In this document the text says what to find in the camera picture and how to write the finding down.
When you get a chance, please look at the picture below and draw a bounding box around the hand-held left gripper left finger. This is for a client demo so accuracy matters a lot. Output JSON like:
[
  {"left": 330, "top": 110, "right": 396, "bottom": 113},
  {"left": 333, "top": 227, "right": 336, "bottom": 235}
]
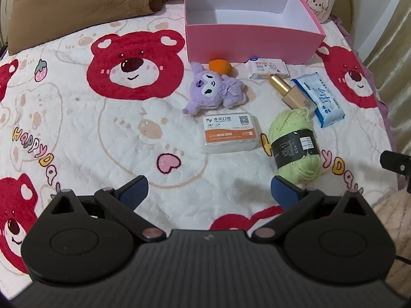
[{"left": 42, "top": 175, "right": 166, "bottom": 242}]

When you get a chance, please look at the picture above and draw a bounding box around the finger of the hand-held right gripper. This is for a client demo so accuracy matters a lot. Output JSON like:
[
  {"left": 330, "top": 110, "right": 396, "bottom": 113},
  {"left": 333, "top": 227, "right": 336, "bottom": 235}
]
[{"left": 380, "top": 150, "right": 411, "bottom": 178}]

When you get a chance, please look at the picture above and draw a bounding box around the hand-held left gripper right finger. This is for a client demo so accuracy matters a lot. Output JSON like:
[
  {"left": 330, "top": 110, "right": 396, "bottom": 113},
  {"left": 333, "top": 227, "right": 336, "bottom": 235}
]
[{"left": 252, "top": 176, "right": 373, "bottom": 243}]

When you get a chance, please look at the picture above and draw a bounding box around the green yarn skein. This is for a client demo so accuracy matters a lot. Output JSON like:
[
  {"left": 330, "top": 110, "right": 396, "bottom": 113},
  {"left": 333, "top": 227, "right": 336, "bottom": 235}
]
[{"left": 268, "top": 108, "right": 322, "bottom": 185}]

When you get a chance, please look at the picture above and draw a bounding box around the clear box with orange label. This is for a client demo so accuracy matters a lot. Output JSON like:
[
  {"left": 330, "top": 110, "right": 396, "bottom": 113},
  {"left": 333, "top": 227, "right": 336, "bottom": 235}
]
[{"left": 202, "top": 114, "right": 260, "bottom": 154}]

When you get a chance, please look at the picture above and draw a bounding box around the blue wet wipes pack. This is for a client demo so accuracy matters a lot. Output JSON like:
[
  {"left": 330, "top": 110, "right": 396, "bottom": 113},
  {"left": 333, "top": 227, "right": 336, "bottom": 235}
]
[{"left": 291, "top": 72, "right": 345, "bottom": 128}]

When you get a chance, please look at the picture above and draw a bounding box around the foundation bottle with gold cap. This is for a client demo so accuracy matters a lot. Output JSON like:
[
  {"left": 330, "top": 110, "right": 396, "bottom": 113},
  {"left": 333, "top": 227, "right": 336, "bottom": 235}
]
[{"left": 269, "top": 74, "right": 310, "bottom": 118}]

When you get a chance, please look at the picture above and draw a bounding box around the small white tissue pack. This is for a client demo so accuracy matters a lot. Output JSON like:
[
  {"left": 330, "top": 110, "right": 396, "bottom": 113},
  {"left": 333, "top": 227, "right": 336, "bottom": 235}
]
[{"left": 245, "top": 58, "right": 288, "bottom": 81}]

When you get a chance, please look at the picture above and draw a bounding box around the purple plush toy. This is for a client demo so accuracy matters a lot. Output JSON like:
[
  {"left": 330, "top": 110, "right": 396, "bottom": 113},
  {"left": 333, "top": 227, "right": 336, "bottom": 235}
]
[{"left": 182, "top": 62, "right": 249, "bottom": 115}]

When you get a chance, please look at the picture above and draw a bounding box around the orange makeup sponge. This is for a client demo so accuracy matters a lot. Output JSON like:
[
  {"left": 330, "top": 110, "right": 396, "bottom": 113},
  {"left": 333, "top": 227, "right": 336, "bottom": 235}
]
[{"left": 209, "top": 59, "right": 234, "bottom": 75}]

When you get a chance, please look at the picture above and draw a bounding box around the pink cardboard box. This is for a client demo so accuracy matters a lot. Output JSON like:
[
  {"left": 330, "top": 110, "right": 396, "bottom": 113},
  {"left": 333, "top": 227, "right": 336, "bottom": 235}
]
[{"left": 184, "top": 0, "right": 326, "bottom": 66}]

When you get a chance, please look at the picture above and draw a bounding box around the beige fuzzy cloth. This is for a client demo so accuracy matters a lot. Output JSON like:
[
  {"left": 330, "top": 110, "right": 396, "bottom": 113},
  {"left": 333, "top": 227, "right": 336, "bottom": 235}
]
[{"left": 372, "top": 189, "right": 411, "bottom": 264}]

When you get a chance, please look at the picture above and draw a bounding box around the red bear print blanket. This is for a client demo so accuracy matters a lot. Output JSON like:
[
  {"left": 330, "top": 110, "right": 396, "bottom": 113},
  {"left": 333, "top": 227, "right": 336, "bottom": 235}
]
[{"left": 0, "top": 5, "right": 399, "bottom": 296}]

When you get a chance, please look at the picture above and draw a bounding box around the beige curtain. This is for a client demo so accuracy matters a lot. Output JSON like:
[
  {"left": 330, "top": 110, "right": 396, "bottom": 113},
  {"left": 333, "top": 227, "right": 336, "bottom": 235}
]
[{"left": 363, "top": 0, "right": 411, "bottom": 87}]

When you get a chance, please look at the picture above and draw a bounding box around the brown pillow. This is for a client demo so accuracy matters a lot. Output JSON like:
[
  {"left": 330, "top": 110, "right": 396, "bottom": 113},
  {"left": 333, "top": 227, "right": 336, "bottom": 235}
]
[{"left": 8, "top": 0, "right": 167, "bottom": 56}]

